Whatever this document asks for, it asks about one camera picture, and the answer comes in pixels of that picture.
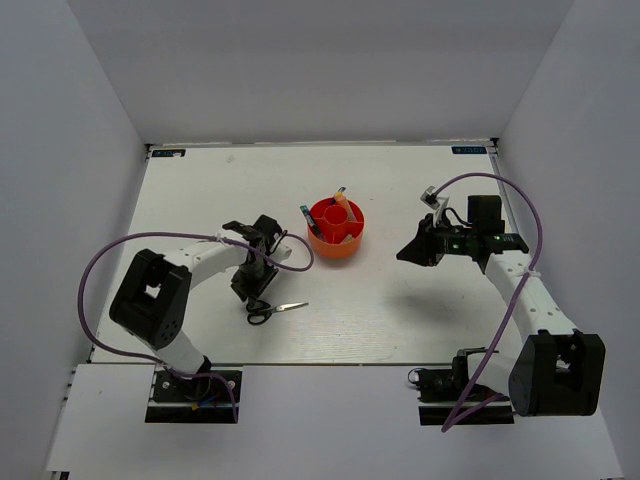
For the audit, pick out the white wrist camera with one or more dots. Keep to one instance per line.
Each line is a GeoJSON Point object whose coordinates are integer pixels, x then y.
{"type": "Point", "coordinates": [281, 253]}
{"type": "Point", "coordinates": [436, 203]}

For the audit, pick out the orange-capped highlighter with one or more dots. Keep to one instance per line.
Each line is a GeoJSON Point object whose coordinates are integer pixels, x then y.
{"type": "Point", "coordinates": [345, 204]}

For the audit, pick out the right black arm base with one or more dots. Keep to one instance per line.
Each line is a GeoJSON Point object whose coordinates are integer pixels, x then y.
{"type": "Point", "coordinates": [437, 395]}

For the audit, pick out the orange round compartment container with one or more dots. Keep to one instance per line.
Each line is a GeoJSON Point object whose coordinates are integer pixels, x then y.
{"type": "Point", "coordinates": [334, 224]}

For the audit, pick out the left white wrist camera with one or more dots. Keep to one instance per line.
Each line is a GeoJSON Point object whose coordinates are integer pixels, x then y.
{"type": "Point", "coordinates": [281, 253]}

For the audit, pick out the blue corner label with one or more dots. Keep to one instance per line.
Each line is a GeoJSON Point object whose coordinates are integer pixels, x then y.
{"type": "Point", "coordinates": [469, 150]}
{"type": "Point", "coordinates": [168, 153]}

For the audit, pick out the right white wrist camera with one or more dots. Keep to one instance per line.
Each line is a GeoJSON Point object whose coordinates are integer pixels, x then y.
{"type": "Point", "coordinates": [436, 203]}

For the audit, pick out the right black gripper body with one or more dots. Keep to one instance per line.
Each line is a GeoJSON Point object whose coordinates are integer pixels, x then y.
{"type": "Point", "coordinates": [455, 239]}

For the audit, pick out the black-handled scissors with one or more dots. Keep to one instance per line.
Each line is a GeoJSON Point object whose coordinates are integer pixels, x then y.
{"type": "Point", "coordinates": [260, 311]}

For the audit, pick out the left blue corner label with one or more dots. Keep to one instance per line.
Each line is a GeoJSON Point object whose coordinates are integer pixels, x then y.
{"type": "Point", "coordinates": [168, 153]}

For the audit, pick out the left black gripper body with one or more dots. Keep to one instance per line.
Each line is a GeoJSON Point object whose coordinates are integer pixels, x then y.
{"type": "Point", "coordinates": [253, 278]}

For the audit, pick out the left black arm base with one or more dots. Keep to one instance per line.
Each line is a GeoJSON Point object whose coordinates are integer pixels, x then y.
{"type": "Point", "coordinates": [199, 401]}

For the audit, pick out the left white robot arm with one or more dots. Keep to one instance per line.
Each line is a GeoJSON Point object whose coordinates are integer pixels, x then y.
{"type": "Point", "coordinates": [152, 299]}

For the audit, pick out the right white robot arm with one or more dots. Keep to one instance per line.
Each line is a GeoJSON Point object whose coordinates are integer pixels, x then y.
{"type": "Point", "coordinates": [559, 369]}

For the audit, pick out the right blue corner label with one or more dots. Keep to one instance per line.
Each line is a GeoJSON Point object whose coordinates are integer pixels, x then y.
{"type": "Point", "coordinates": [469, 150]}

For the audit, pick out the green gel pen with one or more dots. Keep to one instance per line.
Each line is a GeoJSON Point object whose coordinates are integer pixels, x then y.
{"type": "Point", "coordinates": [311, 222]}

